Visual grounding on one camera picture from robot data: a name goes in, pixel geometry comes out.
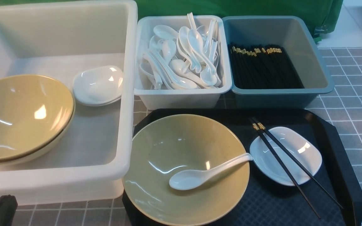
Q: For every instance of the stacked yellow bowl top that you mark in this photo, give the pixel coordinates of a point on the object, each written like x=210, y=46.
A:
x=34, y=111

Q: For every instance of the yellow-green noodle bowl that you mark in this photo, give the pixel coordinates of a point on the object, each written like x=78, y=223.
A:
x=181, y=142

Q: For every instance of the pile of black chopsticks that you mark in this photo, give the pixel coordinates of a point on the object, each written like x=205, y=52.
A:
x=262, y=67

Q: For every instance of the stacked yellow bowl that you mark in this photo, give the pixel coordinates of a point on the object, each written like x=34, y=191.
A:
x=45, y=149
x=34, y=111

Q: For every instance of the black plastic serving tray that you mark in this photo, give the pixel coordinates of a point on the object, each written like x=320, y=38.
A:
x=266, y=203

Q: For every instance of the grey checked tablecloth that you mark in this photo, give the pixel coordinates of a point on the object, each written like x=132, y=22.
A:
x=342, y=108

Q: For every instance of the black chopstick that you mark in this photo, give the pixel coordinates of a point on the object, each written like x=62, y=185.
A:
x=261, y=135
x=277, y=141

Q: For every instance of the white square sauce dish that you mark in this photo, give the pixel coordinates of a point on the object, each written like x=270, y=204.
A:
x=304, y=151

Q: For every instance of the blue plastic chopstick bin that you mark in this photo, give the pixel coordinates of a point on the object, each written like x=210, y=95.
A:
x=292, y=34

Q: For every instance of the white ceramic soup spoon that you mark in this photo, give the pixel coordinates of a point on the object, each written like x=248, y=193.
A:
x=191, y=179

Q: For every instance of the white sauce dish in tub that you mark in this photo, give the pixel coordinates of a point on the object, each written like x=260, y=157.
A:
x=98, y=86

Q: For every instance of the large white plastic tub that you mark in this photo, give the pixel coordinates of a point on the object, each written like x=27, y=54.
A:
x=61, y=40

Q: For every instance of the pile of white spoons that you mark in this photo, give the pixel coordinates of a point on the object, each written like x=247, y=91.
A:
x=180, y=52

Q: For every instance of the black object bottom left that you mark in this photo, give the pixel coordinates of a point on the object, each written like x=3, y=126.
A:
x=8, y=206

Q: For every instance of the white plastic spoon bin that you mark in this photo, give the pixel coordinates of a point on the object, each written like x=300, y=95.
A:
x=184, y=98

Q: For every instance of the stacked yellow bowl bottom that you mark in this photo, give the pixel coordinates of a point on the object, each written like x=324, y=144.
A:
x=45, y=149

